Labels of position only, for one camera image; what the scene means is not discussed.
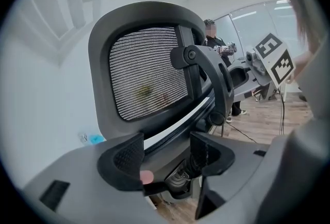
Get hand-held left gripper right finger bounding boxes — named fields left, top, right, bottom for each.
left=190, top=131, right=236, bottom=176

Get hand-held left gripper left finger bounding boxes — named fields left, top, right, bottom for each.
left=97, top=132, right=145, bottom=192

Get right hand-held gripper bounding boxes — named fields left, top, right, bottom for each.
left=229, top=32, right=296, bottom=103

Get black mesh office chair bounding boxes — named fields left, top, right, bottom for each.
left=87, top=0, right=235, bottom=200

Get person's right forearm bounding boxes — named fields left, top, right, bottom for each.
left=286, top=44, right=330, bottom=120

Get person's left hand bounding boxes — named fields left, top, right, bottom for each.
left=139, top=169, right=155, bottom=185

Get glass partition panel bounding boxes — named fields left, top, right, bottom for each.
left=213, top=0, right=305, bottom=64

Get blue plastic packet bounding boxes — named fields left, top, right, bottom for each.
left=78, top=132, right=106, bottom=146

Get black floor cable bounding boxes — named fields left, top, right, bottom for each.
left=278, top=88, right=286, bottom=136
left=226, top=122, right=259, bottom=144

